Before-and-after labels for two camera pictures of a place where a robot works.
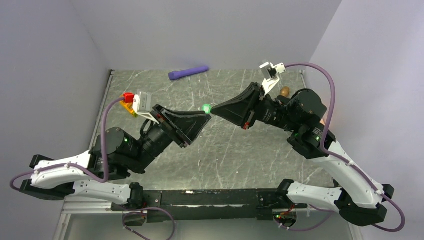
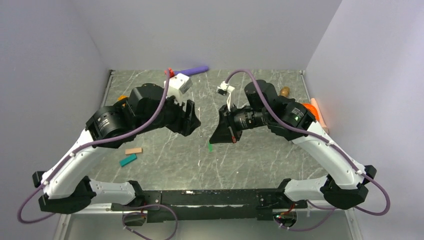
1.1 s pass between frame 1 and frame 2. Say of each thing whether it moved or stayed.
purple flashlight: stayed
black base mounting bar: stayed
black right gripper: moved
